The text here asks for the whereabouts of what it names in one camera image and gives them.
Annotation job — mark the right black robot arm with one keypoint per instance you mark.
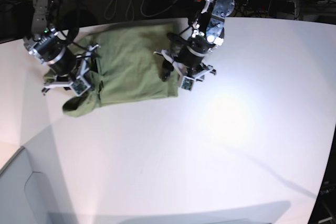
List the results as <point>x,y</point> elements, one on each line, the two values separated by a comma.
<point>45,30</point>

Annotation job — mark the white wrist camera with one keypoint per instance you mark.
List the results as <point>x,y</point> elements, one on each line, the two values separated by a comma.
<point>186,83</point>
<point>80,86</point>

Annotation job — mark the green T-shirt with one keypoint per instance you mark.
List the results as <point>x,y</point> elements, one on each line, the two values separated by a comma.
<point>130,70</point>

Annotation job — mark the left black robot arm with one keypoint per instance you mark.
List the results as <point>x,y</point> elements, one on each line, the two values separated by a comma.
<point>207,27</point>

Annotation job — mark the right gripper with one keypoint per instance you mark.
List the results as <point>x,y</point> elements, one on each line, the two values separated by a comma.
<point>67,67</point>

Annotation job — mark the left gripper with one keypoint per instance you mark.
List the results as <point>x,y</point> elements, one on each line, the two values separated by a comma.
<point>186,61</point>

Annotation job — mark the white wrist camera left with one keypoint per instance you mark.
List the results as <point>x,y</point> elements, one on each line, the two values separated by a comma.
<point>186,83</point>

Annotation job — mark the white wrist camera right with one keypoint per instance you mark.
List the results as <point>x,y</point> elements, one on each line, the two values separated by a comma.
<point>80,86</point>

